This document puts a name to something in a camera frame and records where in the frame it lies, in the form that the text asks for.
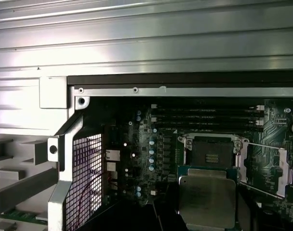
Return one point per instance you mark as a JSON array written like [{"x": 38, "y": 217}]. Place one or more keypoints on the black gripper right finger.
[{"x": 243, "y": 216}]

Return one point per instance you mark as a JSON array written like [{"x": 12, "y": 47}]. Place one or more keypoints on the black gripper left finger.
[{"x": 171, "y": 211}]

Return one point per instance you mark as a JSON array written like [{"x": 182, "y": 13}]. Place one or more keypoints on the silver square CPU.
[{"x": 206, "y": 197}]

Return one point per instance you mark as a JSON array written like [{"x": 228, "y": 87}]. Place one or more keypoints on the CPU socket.
[{"x": 209, "y": 149}]

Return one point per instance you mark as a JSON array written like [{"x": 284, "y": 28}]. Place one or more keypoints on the black RAM slot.
[
  {"x": 206, "y": 106},
  {"x": 206, "y": 111},
  {"x": 206, "y": 117},
  {"x": 206, "y": 123}
]

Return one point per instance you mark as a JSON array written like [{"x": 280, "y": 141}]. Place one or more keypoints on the silver ethernet port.
[{"x": 112, "y": 155}]

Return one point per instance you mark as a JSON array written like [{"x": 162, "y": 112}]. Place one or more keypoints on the green motherboard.
[{"x": 274, "y": 115}]

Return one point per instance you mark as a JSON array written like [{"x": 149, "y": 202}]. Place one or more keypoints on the open black PC case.
[{"x": 185, "y": 80}]

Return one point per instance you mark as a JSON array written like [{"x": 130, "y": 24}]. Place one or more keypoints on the green RAM stick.
[{"x": 21, "y": 213}]

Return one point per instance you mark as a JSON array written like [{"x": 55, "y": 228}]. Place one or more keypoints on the grey plastic parts rack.
[{"x": 14, "y": 156}]

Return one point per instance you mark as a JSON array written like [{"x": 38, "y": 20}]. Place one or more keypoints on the metal socket cover frame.
[{"x": 285, "y": 173}]

